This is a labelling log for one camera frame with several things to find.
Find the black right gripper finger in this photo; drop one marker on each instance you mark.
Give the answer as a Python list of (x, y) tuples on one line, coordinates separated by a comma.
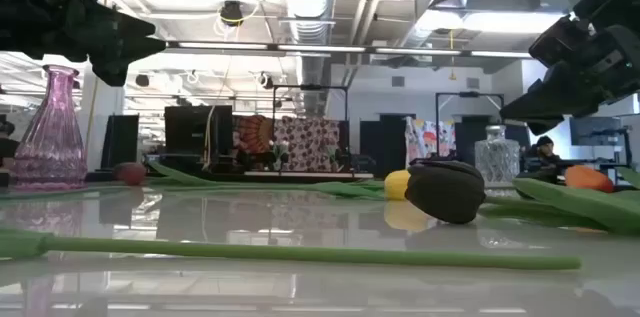
[(545, 126), (545, 102)]

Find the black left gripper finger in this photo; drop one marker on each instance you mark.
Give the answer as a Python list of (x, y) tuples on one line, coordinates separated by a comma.
[(111, 72), (125, 39)]

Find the colourful flower print cloth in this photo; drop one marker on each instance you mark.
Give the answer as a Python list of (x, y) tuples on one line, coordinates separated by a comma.
[(425, 139)]

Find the green foreground flower stem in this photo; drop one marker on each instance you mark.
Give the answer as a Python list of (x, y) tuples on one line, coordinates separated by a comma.
[(300, 253)]

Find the long ceiling light bar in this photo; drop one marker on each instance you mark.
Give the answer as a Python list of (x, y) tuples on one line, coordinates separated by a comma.
[(320, 48)]

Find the red artificial tulip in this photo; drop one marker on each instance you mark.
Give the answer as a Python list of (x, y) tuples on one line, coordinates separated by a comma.
[(131, 173)]

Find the person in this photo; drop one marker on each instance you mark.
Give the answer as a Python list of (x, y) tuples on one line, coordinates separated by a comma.
[(6, 147), (545, 149)]

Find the wide black panel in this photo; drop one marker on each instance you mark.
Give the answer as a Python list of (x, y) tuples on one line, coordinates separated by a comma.
[(190, 132)]

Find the dark computer monitor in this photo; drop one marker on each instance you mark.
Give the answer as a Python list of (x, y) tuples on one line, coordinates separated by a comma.
[(595, 129)]

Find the clear cut glass vase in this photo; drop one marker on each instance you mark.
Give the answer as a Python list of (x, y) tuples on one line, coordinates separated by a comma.
[(500, 162)]

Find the narrow black panel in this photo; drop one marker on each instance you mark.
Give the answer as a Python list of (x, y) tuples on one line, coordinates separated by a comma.
[(120, 142)]

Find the dark purple artificial tulip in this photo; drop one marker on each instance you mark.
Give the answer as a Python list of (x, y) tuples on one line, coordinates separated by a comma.
[(445, 192)]

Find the white floral patterned cloth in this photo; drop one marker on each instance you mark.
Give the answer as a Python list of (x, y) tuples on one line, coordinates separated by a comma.
[(307, 142)]

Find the black round ceiling camera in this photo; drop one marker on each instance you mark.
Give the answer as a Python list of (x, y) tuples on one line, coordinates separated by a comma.
[(231, 13)]

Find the black gantry frame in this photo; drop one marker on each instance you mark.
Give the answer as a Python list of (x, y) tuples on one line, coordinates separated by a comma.
[(310, 87), (470, 94)]

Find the silver ribbed ceiling duct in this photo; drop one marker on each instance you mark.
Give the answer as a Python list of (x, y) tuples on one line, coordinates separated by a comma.
[(307, 7)]

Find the orange mandala cloth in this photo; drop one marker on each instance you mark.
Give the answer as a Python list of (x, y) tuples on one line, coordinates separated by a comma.
[(252, 134)]

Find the purple ribbed glass vase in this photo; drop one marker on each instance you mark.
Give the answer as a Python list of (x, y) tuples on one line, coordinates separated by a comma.
[(50, 147)]

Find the orange artificial tulip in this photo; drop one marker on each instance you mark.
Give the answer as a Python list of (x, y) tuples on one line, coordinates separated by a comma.
[(350, 189), (589, 179)]

